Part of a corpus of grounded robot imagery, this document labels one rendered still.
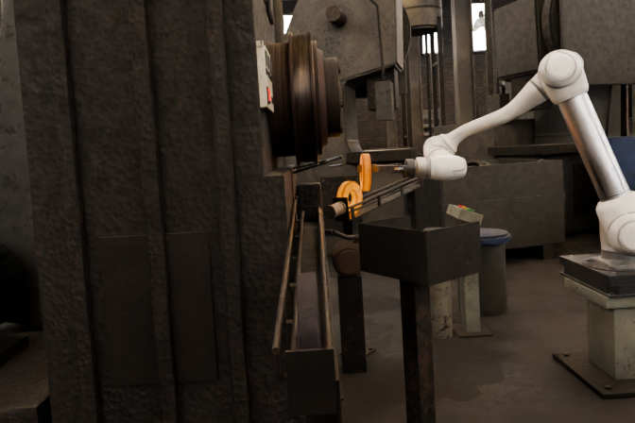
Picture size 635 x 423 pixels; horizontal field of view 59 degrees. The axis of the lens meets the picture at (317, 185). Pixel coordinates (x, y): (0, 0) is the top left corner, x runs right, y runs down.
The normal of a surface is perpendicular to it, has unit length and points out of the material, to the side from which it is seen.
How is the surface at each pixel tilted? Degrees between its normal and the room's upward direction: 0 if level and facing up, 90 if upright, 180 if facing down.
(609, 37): 90
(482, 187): 90
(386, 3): 90
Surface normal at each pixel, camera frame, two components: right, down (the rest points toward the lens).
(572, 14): 0.35, 0.04
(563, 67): -0.40, -0.02
